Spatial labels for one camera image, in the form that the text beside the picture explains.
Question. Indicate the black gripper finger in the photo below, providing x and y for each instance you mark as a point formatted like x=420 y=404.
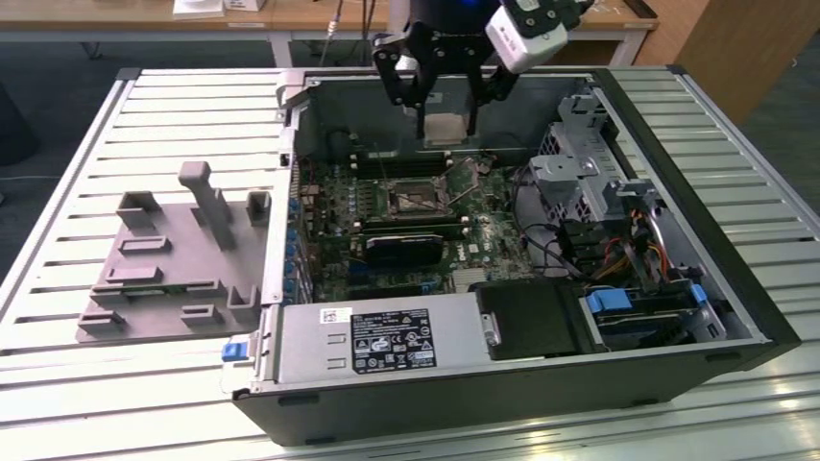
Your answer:
x=422 y=125
x=472 y=110

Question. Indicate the silver topped CPU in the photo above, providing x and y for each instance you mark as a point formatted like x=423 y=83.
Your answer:
x=447 y=128

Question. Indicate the black RAM slot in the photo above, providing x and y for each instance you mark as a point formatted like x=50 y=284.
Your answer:
x=400 y=160
x=414 y=221
x=416 y=230
x=400 y=169

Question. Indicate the CPU socket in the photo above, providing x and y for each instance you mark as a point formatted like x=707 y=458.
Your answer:
x=410 y=197

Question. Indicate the metal drive cage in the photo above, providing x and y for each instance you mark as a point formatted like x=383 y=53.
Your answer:
x=564 y=168

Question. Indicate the green motherboard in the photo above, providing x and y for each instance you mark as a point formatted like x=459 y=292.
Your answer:
x=474 y=240

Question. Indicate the black graphics card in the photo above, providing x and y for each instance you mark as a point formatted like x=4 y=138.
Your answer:
x=403 y=249

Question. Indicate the silver chipset heatsink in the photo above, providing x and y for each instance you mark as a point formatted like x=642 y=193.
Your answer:
x=471 y=277

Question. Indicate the white cardboard box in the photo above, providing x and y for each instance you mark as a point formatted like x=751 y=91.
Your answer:
x=247 y=5
x=200 y=8

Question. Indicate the wooden cabinet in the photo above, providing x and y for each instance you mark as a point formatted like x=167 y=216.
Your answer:
x=736 y=43

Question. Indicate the silver power supply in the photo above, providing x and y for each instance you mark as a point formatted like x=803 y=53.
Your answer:
x=384 y=336

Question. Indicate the black drive housing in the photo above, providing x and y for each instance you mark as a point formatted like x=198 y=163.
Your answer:
x=532 y=322

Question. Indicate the hard disk in blue carrier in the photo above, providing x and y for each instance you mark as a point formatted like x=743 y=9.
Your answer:
x=608 y=300

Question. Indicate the grey parts rack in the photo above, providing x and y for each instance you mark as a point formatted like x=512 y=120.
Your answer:
x=167 y=230

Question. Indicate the long wooden desk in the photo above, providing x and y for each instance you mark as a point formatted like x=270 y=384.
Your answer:
x=128 y=23

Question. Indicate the green RAM stick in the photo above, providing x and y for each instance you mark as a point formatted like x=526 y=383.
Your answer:
x=163 y=289

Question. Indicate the blue case latch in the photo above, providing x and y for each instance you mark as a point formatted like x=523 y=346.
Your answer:
x=234 y=350

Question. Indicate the black open PC case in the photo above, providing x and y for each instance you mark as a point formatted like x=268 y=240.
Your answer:
x=512 y=408

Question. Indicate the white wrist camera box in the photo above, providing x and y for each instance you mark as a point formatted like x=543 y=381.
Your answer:
x=526 y=43

